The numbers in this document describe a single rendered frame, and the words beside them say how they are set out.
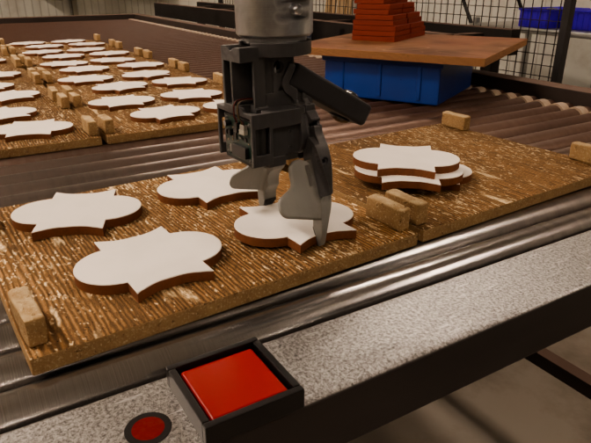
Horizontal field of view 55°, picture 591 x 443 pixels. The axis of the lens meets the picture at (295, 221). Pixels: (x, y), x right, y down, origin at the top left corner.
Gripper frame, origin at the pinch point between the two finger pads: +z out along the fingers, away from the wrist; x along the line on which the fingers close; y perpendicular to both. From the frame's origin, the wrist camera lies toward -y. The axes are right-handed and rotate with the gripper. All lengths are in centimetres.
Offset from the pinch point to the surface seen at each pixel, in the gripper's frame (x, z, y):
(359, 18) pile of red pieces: -76, -14, -73
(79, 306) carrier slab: 3.3, 0.5, 25.1
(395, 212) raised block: 6.8, -1.2, -8.9
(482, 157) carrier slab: -6.0, 1.4, -40.1
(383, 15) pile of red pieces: -70, -15, -77
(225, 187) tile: -13.9, -0.4, 1.5
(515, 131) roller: -18, 4, -66
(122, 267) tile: 0.5, -0.6, 20.1
